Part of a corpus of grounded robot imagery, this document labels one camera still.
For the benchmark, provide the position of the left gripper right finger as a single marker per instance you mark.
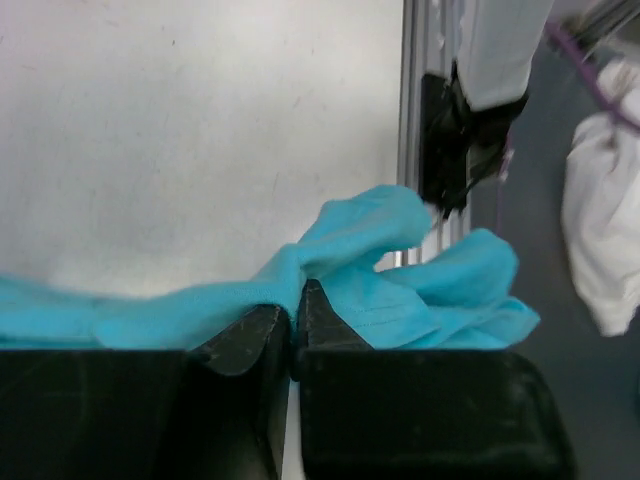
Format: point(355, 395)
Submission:
point(419, 414)

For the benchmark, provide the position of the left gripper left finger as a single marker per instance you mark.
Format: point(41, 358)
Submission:
point(216, 412)

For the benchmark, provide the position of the cyan t shirt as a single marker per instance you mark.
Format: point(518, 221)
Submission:
point(459, 299)

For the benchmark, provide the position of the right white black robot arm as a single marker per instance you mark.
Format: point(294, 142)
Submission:
point(498, 41)

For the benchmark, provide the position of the white cloth bundle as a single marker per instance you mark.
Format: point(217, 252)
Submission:
point(600, 220)

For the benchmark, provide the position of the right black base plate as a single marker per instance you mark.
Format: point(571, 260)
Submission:
point(459, 147)

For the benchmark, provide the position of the aluminium frame rail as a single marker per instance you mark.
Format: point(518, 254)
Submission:
point(431, 34)

